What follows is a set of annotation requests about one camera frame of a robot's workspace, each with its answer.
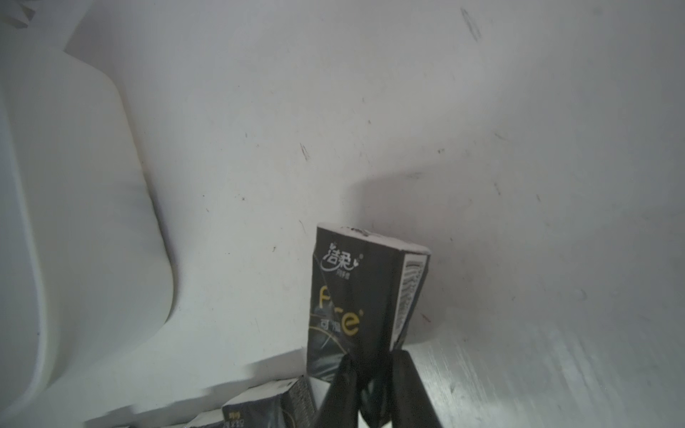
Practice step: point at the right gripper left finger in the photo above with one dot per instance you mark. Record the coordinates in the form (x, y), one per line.
(340, 407)

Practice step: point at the white storage box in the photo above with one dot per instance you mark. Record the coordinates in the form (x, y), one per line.
(85, 274)

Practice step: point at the black tissue pack six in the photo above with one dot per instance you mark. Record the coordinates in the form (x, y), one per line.
(280, 403)

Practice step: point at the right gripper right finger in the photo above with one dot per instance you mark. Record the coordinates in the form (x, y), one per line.
(411, 406)

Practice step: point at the black tissue pack seven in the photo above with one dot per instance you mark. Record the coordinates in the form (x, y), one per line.
(364, 290)

